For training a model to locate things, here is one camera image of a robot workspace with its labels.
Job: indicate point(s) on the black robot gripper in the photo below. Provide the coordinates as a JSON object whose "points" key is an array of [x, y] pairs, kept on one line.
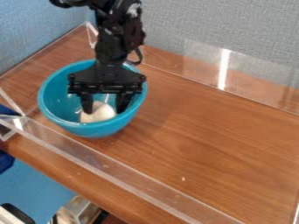
{"points": [[106, 80]]}

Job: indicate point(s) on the white toy mushroom brown cap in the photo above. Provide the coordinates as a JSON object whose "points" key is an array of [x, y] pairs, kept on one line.
{"points": [[102, 113]]}

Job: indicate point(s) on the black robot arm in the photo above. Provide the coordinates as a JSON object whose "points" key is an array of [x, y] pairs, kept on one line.
{"points": [[120, 36]]}

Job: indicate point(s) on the dark blue cloth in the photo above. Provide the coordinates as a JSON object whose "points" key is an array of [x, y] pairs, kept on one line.
{"points": [[5, 158]]}

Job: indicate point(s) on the clear acrylic back barrier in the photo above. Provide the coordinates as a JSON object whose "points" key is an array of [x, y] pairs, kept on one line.
{"points": [[252, 78]]}

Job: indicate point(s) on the clear acrylic barrier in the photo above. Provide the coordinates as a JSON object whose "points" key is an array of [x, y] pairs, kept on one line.
{"points": [[252, 78], [176, 203]]}

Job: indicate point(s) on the clear acrylic front barrier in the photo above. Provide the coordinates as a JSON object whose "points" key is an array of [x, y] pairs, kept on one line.
{"points": [[176, 203]]}

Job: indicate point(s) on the black white object bottom left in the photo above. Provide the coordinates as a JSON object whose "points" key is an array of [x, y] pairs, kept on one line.
{"points": [[11, 215]]}

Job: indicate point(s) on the clear acrylic corner bracket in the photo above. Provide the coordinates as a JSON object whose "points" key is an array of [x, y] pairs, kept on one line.
{"points": [[92, 34]]}

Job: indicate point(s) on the clear acrylic left bracket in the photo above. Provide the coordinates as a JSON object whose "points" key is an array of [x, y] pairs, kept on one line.
{"points": [[12, 122]]}

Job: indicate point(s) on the grey metal frame below table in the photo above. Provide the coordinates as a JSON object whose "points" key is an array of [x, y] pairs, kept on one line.
{"points": [[77, 211]]}

